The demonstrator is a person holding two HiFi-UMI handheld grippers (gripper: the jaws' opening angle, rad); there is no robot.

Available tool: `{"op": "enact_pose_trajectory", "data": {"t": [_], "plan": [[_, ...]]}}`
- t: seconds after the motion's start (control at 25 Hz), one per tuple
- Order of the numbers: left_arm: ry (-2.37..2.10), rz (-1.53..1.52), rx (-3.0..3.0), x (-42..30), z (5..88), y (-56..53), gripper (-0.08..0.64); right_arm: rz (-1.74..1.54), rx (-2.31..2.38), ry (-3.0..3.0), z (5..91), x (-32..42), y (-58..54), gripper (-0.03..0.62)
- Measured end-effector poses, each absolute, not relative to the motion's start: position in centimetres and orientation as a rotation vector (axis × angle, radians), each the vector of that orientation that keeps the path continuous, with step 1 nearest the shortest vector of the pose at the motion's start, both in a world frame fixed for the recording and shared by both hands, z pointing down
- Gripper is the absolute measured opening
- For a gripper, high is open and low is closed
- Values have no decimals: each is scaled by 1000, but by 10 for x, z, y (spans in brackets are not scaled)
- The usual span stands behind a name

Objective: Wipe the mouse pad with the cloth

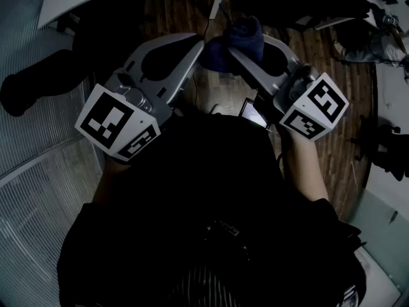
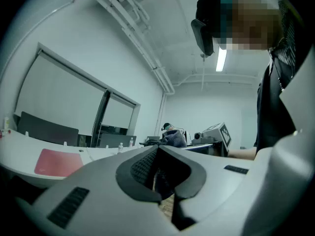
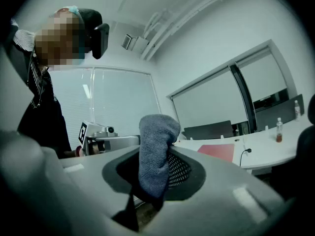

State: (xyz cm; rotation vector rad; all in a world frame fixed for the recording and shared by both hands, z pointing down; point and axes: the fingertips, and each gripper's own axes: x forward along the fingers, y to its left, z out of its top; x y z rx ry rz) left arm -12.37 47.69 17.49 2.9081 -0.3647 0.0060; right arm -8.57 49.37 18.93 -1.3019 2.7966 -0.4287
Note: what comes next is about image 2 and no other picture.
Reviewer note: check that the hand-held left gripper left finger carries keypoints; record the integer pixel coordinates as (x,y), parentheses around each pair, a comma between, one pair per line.
(98,195)

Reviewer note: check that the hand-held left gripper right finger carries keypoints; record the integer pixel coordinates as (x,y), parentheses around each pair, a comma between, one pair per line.
(216,181)

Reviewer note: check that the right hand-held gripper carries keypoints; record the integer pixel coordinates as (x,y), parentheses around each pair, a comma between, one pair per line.
(216,135)

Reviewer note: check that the pink table mat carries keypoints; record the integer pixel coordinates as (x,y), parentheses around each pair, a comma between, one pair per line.
(59,162)

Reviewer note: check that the person's right forearm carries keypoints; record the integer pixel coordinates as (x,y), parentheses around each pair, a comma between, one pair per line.
(243,154)

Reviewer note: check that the clear plastic water bottle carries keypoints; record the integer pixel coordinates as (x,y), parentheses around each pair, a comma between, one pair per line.
(120,148)
(131,142)

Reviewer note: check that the person in black shirt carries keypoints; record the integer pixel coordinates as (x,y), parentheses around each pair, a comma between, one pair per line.
(270,107)

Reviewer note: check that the narrow white roller blind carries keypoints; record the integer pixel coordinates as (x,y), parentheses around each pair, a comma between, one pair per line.
(118,112)

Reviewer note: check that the long ceiling light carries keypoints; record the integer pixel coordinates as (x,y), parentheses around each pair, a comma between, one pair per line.
(221,59)

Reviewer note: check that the large white roller blind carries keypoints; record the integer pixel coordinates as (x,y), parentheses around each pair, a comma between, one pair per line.
(61,97)

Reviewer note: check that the small red white box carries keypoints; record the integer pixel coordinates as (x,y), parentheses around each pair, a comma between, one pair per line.
(4,133)

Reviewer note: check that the small white bottle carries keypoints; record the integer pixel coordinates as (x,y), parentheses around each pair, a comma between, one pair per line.
(6,123)

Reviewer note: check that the person's head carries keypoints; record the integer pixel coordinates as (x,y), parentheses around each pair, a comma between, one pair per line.
(248,26)

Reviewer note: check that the white ceiling pipes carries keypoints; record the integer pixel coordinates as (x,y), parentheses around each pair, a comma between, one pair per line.
(137,33)

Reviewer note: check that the black window frame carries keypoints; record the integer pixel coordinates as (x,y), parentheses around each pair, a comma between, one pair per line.
(99,117)

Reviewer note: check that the black head-worn camera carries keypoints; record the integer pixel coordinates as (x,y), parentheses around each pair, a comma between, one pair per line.
(203,37)

